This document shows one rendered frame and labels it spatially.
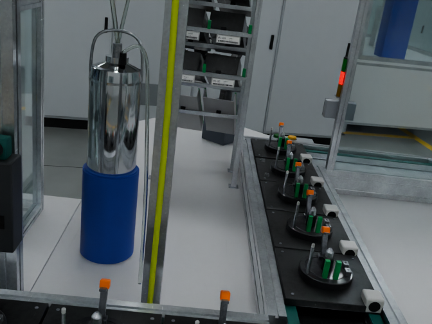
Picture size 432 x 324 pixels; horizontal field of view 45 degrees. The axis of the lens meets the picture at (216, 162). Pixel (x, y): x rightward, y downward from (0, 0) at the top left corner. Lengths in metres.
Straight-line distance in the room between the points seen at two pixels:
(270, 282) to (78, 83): 4.13
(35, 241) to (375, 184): 1.36
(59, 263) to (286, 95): 4.20
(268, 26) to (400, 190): 3.26
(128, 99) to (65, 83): 3.93
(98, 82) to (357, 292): 0.84
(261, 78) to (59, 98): 2.00
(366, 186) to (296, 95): 3.32
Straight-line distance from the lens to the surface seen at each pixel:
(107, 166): 1.42
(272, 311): 1.26
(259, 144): 2.33
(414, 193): 2.34
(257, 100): 5.41
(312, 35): 5.42
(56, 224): 1.76
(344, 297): 1.36
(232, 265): 1.60
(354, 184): 2.25
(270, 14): 5.28
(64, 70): 5.26
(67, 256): 1.59
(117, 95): 1.36
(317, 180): 1.98
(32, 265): 1.55
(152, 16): 5.14
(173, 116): 1.10
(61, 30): 5.20
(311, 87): 5.53
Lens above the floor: 1.69
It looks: 20 degrees down
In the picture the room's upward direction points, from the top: 7 degrees clockwise
